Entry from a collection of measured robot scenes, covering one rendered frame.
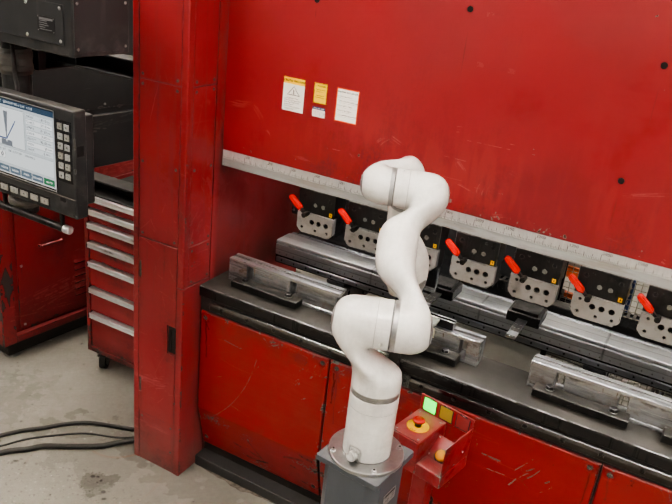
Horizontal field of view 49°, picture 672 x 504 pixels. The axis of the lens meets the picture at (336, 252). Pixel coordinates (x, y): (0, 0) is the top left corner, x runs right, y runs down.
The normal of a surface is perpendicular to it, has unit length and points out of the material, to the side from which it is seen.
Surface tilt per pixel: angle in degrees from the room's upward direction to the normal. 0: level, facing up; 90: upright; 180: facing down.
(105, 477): 0
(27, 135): 90
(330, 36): 90
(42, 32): 90
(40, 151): 90
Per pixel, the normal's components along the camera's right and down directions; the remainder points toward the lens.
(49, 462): 0.11, -0.92
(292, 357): -0.48, 0.29
